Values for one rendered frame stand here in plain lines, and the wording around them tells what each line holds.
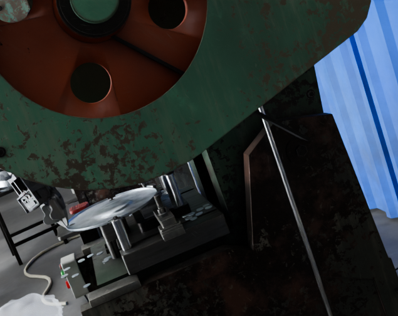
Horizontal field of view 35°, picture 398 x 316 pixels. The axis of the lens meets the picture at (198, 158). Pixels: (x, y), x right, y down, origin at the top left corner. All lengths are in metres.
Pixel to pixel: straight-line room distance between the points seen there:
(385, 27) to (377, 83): 0.31
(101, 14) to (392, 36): 1.51
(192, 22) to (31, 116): 0.43
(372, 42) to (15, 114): 1.74
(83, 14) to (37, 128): 0.26
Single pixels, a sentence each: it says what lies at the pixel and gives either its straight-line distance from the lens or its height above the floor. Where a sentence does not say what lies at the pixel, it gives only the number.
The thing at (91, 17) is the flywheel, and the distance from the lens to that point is 1.35.
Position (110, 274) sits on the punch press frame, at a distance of 1.81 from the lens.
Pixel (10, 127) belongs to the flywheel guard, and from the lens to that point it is 1.41.
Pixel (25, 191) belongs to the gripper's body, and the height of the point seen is 0.93.
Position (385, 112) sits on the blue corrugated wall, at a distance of 2.85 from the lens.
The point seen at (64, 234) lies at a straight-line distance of 1.87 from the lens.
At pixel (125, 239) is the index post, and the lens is 1.75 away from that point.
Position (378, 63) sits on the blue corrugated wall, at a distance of 2.79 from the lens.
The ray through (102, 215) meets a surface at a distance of 1.87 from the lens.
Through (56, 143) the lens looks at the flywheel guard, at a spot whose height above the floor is 1.08.
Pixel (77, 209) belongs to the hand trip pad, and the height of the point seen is 0.76.
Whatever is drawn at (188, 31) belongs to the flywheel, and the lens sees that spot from 1.51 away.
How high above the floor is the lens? 1.22
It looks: 12 degrees down
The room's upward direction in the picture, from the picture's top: 20 degrees counter-clockwise
